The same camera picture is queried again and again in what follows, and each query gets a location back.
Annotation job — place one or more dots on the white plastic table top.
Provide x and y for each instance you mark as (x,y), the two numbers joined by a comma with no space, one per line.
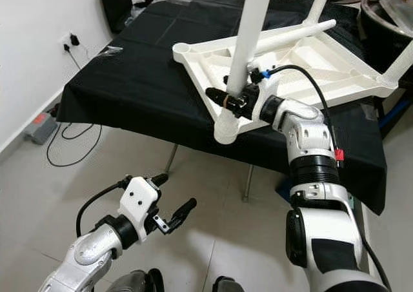
(200,73)

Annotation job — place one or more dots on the white plastic table leg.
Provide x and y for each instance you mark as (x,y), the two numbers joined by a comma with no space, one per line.
(303,35)
(251,28)
(400,50)
(319,2)

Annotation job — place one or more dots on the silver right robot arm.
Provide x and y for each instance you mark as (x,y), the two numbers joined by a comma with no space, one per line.
(313,144)

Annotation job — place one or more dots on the metal support table leg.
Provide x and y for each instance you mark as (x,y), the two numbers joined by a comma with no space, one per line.
(247,182)
(171,158)

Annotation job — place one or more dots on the robot left leg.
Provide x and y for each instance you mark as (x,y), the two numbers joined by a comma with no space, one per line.
(135,282)

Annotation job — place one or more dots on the robot leg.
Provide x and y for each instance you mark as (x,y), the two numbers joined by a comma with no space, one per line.
(227,285)
(135,282)

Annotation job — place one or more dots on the black tablecloth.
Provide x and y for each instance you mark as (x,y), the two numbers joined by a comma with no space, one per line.
(142,92)

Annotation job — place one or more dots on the robot right leg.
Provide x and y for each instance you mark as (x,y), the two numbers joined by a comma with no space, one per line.
(227,285)

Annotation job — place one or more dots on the clear plastic film strip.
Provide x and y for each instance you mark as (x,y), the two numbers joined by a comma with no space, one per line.
(177,0)

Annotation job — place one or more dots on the blue box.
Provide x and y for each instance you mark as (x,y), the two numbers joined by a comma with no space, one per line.
(284,190)

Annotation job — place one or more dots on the clear plastic wrapper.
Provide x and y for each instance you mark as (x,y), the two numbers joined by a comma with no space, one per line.
(111,49)

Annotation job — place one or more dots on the clear tape piece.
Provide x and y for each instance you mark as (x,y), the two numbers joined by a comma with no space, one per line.
(369,111)

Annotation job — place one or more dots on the grey box with red label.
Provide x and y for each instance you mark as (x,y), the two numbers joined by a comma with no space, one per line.
(40,127)

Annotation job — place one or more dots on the black fabric bag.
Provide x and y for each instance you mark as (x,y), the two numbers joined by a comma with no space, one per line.
(115,8)

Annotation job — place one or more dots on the large black round basin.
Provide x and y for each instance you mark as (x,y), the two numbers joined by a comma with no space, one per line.
(377,34)

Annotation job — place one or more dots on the black metal stand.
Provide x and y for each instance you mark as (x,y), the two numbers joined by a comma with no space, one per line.
(397,111)

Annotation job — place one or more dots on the clear plastic storage box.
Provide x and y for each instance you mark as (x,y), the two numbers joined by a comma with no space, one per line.
(400,11)

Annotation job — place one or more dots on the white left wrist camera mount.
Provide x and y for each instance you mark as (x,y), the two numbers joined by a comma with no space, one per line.
(137,198)

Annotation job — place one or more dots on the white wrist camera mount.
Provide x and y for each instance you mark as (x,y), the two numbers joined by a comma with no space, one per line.
(263,65)
(137,198)

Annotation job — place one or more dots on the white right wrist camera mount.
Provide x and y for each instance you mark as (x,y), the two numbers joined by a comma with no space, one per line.
(263,65)

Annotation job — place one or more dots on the large black wall plug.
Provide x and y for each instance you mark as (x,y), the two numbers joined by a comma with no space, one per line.
(75,40)

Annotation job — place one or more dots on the small black wall plug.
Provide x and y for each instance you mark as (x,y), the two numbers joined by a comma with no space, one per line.
(67,48)

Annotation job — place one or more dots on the white wall socket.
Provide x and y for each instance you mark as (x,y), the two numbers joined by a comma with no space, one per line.
(66,44)

